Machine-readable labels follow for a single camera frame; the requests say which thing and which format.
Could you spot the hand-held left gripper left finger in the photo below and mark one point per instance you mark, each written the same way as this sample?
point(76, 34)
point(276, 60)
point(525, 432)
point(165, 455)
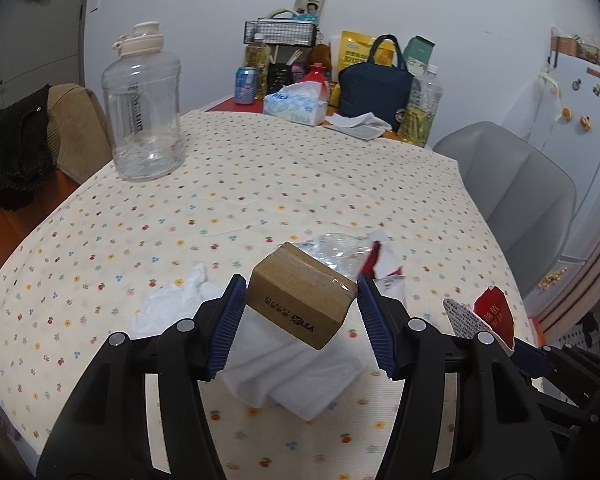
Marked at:
point(227, 325)

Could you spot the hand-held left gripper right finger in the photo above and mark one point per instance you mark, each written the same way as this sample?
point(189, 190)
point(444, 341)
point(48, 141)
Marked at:
point(375, 325)

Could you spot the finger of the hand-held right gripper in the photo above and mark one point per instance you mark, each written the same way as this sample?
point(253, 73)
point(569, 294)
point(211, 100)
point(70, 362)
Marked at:
point(530, 360)
point(572, 411)

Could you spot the red torn packet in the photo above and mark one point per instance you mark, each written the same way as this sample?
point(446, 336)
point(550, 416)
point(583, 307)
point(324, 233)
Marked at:
point(495, 312)

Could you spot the small cardboard box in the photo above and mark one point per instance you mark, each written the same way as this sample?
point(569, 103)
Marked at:
point(300, 300)

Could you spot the orange box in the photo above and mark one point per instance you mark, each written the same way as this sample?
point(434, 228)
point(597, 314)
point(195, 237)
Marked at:
point(537, 329)

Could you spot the perforated floor mat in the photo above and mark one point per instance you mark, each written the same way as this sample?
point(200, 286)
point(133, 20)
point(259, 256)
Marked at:
point(570, 335)

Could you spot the white crumpled cloth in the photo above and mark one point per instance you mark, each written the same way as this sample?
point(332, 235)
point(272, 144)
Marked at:
point(290, 375)

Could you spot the cluster of small fridge magnets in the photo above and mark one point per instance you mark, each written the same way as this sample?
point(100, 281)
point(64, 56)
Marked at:
point(552, 280)

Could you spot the clear plastic wrapper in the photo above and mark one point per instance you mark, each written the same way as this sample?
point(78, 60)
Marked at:
point(330, 252)

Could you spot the grey chair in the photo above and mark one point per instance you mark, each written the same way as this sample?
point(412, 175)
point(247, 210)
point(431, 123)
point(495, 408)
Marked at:
point(520, 195)

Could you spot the white fridge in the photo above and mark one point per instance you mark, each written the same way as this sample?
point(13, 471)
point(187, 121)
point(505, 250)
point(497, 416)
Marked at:
point(595, 170)

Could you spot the crumpled white tissue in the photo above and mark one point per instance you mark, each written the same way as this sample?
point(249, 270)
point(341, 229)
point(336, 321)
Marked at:
point(360, 121)

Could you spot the large clear water jug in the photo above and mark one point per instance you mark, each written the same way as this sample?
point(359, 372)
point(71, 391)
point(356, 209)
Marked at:
point(140, 125)

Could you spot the clear bottle with floral label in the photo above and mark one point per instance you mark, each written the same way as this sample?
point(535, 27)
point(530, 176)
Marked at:
point(420, 110)

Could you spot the blue tissue box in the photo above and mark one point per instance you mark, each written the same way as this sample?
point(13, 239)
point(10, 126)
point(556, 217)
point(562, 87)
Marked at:
point(295, 107)

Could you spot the navy lunch bag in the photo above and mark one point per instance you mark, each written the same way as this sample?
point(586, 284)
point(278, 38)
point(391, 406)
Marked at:
point(375, 95)

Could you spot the blue soda can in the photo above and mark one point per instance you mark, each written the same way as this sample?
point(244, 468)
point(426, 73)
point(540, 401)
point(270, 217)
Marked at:
point(246, 87)

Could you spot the yellow red fridge magnet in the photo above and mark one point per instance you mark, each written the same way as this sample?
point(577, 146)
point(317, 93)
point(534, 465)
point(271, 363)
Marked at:
point(585, 123)

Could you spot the white tote bag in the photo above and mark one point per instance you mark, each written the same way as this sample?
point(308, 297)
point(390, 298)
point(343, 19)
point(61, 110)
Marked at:
point(542, 115)

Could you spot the tan upholstered chair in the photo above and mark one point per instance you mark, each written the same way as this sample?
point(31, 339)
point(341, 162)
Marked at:
point(77, 130)

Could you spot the round orange fridge magnet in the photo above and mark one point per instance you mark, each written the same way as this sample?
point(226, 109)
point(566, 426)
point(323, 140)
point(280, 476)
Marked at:
point(566, 114)

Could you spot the black mesh pen holder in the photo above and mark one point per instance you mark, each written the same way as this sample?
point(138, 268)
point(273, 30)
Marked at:
point(280, 77)

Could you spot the red bottle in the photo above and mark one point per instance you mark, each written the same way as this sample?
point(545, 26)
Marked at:
point(314, 77)

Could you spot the yellow drink bottle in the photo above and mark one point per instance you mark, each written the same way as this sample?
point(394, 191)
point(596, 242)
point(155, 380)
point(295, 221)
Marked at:
point(257, 62)

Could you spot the brown plush toy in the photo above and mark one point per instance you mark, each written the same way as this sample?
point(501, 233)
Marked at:
point(321, 55)

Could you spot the green carton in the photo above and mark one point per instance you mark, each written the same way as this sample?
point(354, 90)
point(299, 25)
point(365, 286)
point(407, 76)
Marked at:
point(420, 52)

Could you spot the black clothing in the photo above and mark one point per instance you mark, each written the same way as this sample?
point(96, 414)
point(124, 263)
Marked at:
point(12, 150)

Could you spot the yellow pouch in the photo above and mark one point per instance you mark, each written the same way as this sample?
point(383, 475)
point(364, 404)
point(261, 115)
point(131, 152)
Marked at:
point(355, 47)

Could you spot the teal packet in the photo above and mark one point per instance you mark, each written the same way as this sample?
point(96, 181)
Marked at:
point(307, 16)

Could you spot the woven brown basket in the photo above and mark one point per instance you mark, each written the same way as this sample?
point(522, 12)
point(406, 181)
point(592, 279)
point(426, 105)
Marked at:
point(567, 45)

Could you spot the grey door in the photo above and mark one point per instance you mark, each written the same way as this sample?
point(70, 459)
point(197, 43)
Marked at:
point(30, 35)

